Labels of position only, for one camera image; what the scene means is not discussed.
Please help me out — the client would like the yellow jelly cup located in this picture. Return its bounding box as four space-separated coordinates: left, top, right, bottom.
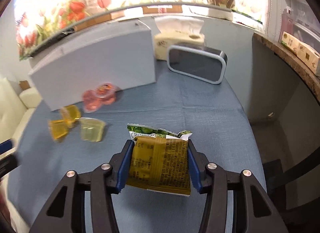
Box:
60 105 81 128
48 120 69 141

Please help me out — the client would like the pale green jelly cup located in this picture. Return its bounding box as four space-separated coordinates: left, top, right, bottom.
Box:
79 117 106 142

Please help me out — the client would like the red jelly cup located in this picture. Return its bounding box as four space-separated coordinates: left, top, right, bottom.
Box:
82 90 103 113
94 83 116 105

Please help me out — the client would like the olive yellow snack packet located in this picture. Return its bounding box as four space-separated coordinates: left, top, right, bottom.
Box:
126 124 192 196

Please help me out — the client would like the white leather sofa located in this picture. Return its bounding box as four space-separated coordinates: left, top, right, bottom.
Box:
0 78 42 148

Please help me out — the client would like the blue tablecloth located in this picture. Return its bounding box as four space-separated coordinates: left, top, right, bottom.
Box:
7 60 267 233

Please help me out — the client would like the wooden side shelf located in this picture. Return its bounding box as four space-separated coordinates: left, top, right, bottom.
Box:
253 32 320 104

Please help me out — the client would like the white cardboard box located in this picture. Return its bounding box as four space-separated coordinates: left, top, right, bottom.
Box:
29 20 156 110

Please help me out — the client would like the grey rimmed black basket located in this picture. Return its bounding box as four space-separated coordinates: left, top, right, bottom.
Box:
167 42 228 85

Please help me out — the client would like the cream patterned carton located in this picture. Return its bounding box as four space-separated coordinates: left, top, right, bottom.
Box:
280 32 320 77

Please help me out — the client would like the tissue pack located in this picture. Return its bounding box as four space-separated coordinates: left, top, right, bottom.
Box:
153 16 205 61

